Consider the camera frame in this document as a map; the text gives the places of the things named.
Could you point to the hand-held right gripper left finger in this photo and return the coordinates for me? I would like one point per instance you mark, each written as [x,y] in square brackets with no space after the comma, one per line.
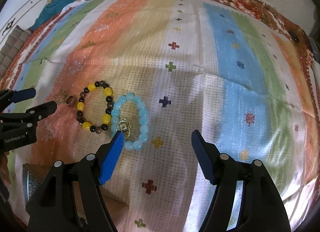
[112,157]

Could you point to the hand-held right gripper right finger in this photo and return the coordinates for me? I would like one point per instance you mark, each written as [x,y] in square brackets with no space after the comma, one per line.
[203,157]

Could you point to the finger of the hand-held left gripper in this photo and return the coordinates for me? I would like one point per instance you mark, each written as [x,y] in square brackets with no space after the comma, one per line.
[23,95]
[42,110]

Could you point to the grey striped folded cloth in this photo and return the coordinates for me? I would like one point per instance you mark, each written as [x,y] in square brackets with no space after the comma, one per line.
[13,44]

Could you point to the multicolour striped mat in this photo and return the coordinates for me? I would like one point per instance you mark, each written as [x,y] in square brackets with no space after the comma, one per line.
[200,84]

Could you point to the white headboard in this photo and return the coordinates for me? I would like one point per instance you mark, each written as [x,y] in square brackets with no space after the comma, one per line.
[22,4]

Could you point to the small black object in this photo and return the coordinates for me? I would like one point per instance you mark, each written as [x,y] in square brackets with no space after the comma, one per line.
[295,37]

